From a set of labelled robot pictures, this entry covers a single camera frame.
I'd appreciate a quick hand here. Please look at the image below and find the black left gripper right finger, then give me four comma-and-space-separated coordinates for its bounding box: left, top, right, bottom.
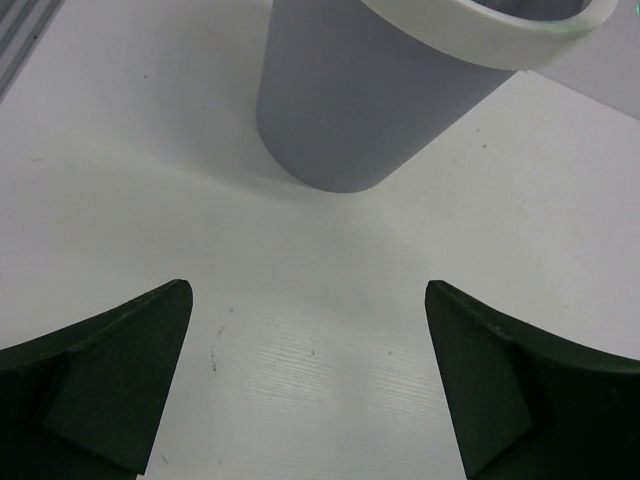
425, 280, 639, 479

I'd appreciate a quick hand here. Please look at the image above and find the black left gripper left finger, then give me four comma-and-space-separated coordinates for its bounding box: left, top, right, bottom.
1, 279, 193, 479

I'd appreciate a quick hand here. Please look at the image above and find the grey bin with white rim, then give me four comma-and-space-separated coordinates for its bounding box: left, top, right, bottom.
256, 0, 615, 193

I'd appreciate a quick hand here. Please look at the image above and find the aluminium left side rail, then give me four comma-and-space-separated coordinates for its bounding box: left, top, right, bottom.
0, 0, 64, 100

